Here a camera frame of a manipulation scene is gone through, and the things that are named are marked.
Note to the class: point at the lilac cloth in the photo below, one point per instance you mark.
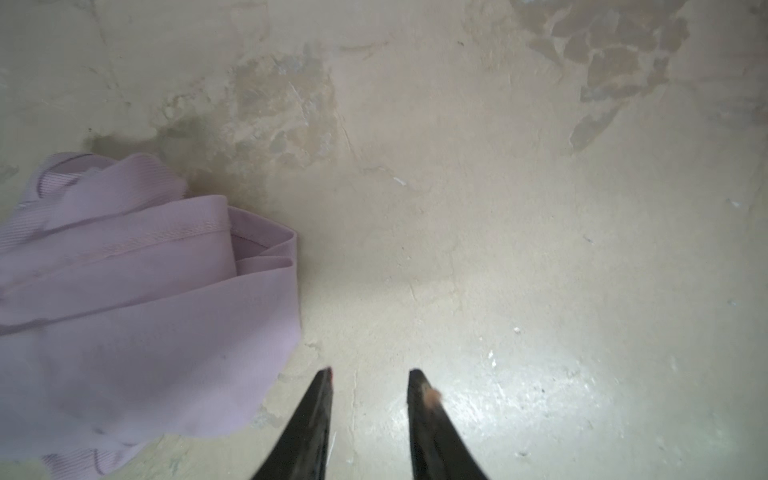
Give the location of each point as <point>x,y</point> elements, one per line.
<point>131,310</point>

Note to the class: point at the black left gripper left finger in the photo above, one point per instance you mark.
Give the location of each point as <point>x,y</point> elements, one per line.
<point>301,452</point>

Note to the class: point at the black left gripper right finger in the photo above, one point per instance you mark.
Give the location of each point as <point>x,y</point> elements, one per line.
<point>437,449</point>

